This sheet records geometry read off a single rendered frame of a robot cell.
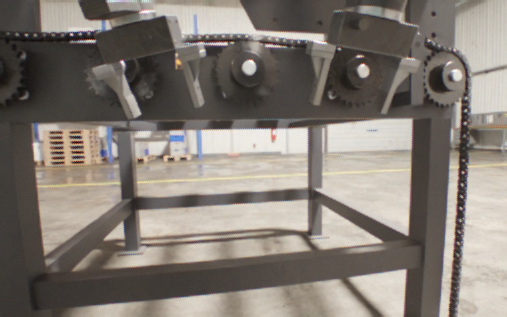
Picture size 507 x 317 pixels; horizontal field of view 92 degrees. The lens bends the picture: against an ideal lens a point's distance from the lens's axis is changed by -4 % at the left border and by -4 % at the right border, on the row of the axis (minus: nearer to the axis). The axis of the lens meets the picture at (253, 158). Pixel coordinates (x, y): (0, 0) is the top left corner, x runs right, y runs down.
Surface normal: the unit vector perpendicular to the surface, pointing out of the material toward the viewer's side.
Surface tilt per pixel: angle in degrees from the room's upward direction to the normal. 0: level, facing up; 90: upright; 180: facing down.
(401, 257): 90
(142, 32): 113
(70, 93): 90
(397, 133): 90
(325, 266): 90
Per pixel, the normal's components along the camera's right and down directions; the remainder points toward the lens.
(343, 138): 0.16, 0.08
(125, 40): -0.10, 0.47
